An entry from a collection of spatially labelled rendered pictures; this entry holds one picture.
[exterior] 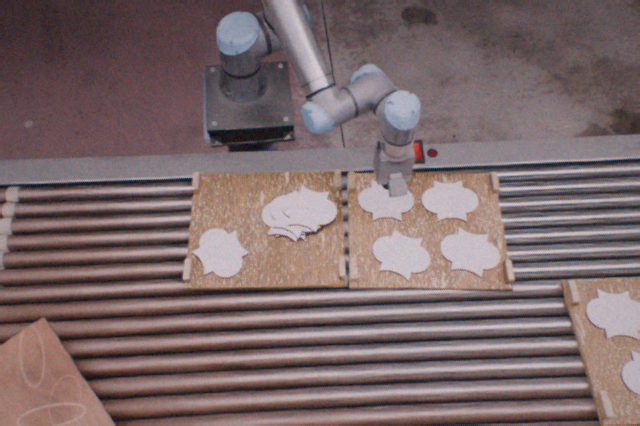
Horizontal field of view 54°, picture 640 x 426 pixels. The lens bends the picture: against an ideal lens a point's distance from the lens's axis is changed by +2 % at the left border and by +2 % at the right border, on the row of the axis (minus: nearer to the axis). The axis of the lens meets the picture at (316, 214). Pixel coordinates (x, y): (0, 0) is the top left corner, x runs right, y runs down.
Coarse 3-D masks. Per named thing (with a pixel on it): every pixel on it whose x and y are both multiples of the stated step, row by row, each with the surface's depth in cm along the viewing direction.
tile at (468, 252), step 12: (444, 240) 163; (456, 240) 163; (468, 240) 163; (480, 240) 163; (444, 252) 161; (456, 252) 161; (468, 252) 161; (480, 252) 161; (492, 252) 161; (456, 264) 159; (468, 264) 159; (480, 264) 159; (492, 264) 159; (480, 276) 158
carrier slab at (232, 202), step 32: (224, 192) 171; (256, 192) 171; (288, 192) 171; (192, 224) 166; (224, 224) 166; (256, 224) 166; (192, 256) 161; (256, 256) 161; (288, 256) 161; (320, 256) 161; (192, 288) 157; (224, 288) 158; (256, 288) 158
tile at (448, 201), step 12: (432, 192) 170; (444, 192) 170; (456, 192) 170; (468, 192) 170; (432, 204) 168; (444, 204) 168; (456, 204) 168; (468, 204) 168; (444, 216) 166; (456, 216) 166
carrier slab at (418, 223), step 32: (416, 192) 171; (480, 192) 171; (352, 224) 166; (384, 224) 166; (416, 224) 166; (448, 224) 166; (480, 224) 166; (352, 256) 161; (352, 288) 158; (384, 288) 158; (416, 288) 157; (448, 288) 157; (480, 288) 157; (512, 288) 157
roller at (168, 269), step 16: (512, 256) 164; (528, 256) 164; (544, 256) 164; (560, 256) 164; (576, 256) 164; (592, 256) 165; (608, 256) 165; (624, 256) 165; (0, 272) 161; (16, 272) 161; (32, 272) 161; (48, 272) 161; (64, 272) 161; (80, 272) 161; (96, 272) 161; (112, 272) 161; (128, 272) 161; (144, 272) 161; (160, 272) 162; (176, 272) 162
